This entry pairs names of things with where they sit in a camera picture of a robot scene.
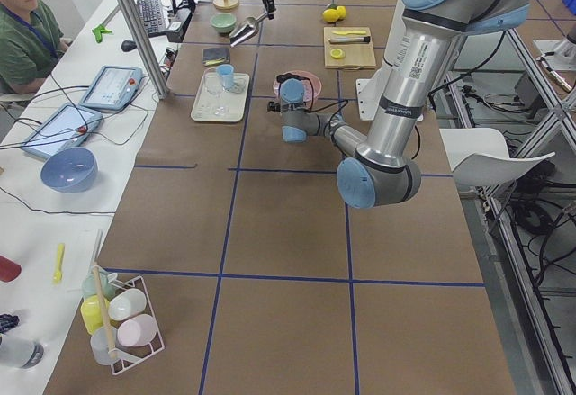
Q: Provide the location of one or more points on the stainless steel ice scoop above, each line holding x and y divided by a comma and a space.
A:
247, 29

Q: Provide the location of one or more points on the pink bowl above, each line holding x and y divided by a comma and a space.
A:
311, 83

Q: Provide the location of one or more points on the light blue plastic cup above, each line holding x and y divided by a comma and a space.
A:
226, 75

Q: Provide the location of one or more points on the pale green bowl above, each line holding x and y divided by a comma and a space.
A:
223, 23

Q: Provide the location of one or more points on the cream bear serving tray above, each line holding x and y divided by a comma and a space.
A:
229, 107

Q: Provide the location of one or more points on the whole yellow lemon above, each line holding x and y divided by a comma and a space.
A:
330, 15

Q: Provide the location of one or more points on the clear wine glass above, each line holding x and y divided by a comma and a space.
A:
212, 82

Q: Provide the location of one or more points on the steel muddler rod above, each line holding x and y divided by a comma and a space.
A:
349, 40

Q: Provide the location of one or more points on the grey and yellow cloth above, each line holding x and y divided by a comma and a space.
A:
215, 56

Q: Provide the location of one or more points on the lemon slice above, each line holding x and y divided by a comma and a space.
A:
337, 53

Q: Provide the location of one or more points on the wooden cutting board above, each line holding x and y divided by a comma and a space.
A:
358, 56

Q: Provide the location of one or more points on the yellow plastic knife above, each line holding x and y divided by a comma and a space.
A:
349, 33

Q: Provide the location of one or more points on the black keyboard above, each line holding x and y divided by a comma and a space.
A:
152, 16

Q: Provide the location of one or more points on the blue teach pendant tablet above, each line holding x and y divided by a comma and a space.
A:
112, 89

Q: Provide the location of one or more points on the white plastic chair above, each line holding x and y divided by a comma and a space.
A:
480, 157

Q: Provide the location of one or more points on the blue bowl on side table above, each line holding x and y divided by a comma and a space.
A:
72, 170

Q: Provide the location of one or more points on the person in green shirt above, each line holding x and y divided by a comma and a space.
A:
31, 45

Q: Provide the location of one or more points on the small yellow utensil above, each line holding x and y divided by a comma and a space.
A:
57, 273

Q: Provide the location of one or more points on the aluminium frame post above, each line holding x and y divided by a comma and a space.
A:
144, 47

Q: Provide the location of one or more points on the white wire cup rack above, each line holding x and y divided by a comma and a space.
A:
119, 317

